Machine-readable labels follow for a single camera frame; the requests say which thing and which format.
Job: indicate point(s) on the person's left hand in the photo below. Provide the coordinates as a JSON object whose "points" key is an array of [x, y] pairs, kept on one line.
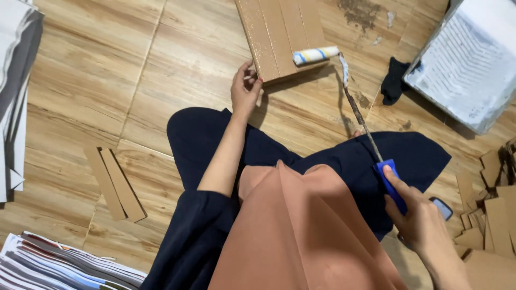
{"points": [[243, 93]]}

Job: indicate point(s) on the person's right hand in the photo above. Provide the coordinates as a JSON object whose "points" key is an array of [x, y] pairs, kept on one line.
{"points": [[419, 219]]}

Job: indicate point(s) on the brown cardboard slat panel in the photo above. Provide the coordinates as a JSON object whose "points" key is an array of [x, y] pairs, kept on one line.
{"points": [[278, 36]]}

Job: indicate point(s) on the black phone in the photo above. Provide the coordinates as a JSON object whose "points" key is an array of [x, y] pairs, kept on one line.
{"points": [[442, 208]]}

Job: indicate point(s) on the heap of cardboard scraps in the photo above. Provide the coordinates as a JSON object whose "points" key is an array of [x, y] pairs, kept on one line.
{"points": [[490, 217]]}

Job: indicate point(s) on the person's dark blue trousers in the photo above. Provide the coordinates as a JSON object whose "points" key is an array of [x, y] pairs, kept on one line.
{"points": [[258, 169]]}

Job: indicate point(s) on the person's brown tunic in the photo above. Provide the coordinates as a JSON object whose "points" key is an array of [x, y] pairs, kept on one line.
{"points": [[298, 233]]}

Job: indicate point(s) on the black cloth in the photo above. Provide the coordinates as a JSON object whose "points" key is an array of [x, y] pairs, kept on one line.
{"points": [[394, 80]]}

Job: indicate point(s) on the cardboard strip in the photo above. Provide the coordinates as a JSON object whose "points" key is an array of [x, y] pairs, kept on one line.
{"points": [[123, 184], [104, 183]]}

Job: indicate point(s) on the white paint tray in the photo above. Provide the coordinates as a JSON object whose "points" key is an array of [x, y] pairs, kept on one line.
{"points": [[467, 60]]}

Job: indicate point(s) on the stack of grey paper sheets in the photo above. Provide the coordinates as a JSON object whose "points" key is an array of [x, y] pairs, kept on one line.
{"points": [[16, 92]]}

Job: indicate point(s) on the stack of magazines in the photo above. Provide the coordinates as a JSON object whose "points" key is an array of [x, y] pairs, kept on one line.
{"points": [[60, 266]]}

